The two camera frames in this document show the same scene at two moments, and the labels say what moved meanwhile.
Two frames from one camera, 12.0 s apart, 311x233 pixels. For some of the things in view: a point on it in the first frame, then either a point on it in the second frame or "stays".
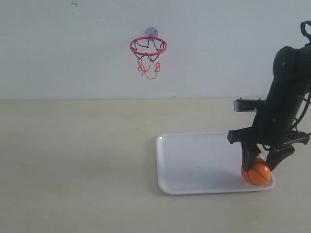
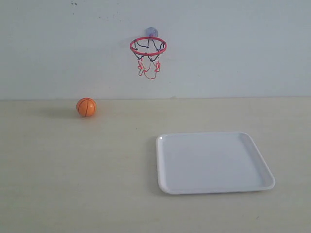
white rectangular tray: x=196 y=162 stays
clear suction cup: x=151 y=32 stays
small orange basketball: x=259 y=174 → x=86 y=107
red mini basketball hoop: x=146 y=50 stays
